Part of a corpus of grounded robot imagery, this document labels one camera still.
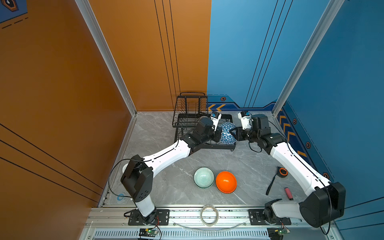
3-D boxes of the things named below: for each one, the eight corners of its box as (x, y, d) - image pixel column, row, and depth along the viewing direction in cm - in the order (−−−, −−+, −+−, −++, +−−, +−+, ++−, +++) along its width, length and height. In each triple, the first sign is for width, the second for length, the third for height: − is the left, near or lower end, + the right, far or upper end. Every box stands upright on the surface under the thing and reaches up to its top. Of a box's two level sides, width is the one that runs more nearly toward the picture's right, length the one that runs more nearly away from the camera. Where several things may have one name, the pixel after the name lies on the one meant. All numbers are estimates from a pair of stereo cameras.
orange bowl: (216, 195, 81) (217, 191, 76) (214, 176, 88) (215, 171, 83) (235, 195, 81) (238, 191, 76) (232, 175, 88) (235, 171, 83)
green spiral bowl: (193, 189, 83) (193, 186, 79) (194, 171, 90) (193, 167, 86) (214, 189, 83) (215, 186, 79) (212, 171, 90) (213, 167, 85)
